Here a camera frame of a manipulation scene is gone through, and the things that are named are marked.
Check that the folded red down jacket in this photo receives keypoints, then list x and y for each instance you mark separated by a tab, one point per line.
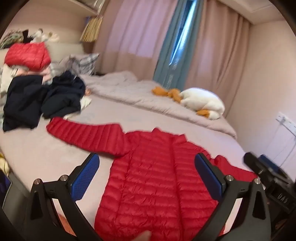
27	56

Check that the pile of light clothes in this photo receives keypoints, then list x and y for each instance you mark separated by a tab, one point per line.
9	74

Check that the navy hooded garment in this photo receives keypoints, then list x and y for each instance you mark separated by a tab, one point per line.
64	95

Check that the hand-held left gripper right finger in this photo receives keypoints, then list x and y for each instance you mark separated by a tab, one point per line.
208	178

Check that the pink sheer curtain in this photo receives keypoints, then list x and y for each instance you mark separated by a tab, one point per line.
134	30

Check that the small white garment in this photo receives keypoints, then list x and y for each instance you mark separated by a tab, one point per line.
85	102

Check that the white goose plush toy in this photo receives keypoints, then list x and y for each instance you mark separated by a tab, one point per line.
203	102

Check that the large navy garment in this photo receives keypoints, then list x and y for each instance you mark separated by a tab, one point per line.
23	102

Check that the plush toys on headboard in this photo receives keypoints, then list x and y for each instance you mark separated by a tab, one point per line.
46	36

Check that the plaid pillow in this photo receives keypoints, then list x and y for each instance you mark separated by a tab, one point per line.
85	62

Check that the bed with pale sheet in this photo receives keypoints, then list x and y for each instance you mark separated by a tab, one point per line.
46	153

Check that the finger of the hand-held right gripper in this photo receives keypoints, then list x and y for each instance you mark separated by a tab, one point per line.
252	162
268	161

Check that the hanging straw tassel item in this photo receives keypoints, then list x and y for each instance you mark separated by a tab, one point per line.
91	30

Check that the blue curtain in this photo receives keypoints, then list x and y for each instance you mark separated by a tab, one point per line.
171	46

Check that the white wall socket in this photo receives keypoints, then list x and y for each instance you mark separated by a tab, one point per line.
285	121

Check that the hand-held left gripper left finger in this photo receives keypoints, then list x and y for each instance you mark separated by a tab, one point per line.
84	178

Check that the wall shelf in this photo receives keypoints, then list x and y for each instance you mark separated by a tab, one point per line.
90	8

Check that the beige headboard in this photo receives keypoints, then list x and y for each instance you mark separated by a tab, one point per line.
67	49

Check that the beige curtain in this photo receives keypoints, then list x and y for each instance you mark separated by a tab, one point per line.
222	58

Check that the red down jacket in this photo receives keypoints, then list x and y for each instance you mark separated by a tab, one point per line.
27	56
150	176

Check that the grey duvet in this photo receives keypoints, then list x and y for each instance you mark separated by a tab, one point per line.
138	95

